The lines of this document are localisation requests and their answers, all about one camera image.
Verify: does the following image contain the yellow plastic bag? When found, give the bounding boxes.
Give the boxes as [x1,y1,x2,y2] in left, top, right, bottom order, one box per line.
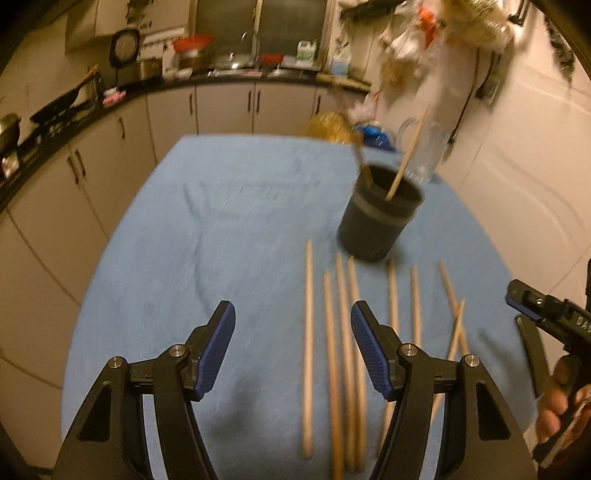
[305,111,366,147]

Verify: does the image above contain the long wooden chopstick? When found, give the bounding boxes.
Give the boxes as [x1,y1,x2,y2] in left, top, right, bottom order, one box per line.
[385,105,431,201]
[352,144,376,190]

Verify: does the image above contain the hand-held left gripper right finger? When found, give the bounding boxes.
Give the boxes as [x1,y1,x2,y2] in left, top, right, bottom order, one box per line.
[351,301,539,480]

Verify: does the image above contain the wooden cutting board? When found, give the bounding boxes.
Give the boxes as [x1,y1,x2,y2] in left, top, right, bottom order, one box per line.
[316,72,373,92]

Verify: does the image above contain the glass pan lid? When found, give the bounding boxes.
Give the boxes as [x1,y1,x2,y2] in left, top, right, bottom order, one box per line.
[213,52,254,71]

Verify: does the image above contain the person's right hand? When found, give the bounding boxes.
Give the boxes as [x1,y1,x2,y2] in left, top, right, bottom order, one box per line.
[536,355,581,441]

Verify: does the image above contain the blue plastic bag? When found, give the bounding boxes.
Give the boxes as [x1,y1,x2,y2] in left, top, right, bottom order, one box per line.
[355,122,397,152]

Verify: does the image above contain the black rice cooker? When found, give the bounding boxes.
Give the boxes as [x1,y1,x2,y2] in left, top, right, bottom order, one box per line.
[109,28,141,71]

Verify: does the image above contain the black kitchen countertop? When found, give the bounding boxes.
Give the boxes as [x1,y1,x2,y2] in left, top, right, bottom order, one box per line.
[0,67,370,213]

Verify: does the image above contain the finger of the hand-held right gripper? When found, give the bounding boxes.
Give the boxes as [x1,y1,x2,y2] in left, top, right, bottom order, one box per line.
[516,318,551,398]
[506,279,571,333]

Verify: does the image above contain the red plastic basin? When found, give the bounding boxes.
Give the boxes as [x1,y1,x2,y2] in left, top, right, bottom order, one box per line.
[172,37,214,52]

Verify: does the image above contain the blue tablecloth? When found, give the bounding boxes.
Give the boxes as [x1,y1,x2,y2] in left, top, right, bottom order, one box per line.
[61,134,539,480]

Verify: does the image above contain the clear glass mug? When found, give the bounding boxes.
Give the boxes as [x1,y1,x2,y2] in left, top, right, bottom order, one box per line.
[396,116,451,184]

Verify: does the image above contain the black wok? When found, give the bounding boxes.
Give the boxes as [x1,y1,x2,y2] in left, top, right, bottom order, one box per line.
[30,64,101,124]

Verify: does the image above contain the kitchen window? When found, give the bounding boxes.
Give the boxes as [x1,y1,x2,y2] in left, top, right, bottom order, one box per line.
[195,0,329,62]

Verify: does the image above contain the hanging plastic bag with bread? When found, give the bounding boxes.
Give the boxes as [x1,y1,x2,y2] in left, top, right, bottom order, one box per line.
[379,0,515,90]

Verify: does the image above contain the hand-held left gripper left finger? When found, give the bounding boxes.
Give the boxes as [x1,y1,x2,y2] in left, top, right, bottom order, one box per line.
[51,301,236,480]

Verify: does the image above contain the lower kitchen cabinets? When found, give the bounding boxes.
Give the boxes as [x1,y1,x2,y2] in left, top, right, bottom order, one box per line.
[0,82,370,398]

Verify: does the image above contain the group of wooden chopsticks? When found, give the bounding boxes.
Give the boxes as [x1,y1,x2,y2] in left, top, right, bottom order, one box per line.
[301,239,471,480]

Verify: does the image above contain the white plastic bag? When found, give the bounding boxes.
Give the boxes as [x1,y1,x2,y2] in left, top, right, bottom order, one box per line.
[347,90,386,126]

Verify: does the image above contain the black hanging cable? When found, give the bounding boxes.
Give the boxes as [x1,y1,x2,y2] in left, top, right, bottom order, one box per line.
[441,46,492,162]

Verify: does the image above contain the dark round utensil cup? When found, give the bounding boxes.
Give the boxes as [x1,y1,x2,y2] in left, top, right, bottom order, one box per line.
[337,165,424,263]

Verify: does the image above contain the white green detergent bottle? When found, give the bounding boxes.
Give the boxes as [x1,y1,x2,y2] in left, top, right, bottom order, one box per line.
[295,41,320,64]

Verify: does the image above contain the blue label detergent bottle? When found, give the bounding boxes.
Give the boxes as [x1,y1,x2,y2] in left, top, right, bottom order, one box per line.
[329,46,352,77]

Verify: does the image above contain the brown pot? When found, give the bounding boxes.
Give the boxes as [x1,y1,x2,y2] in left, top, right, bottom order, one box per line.
[178,49,214,73]

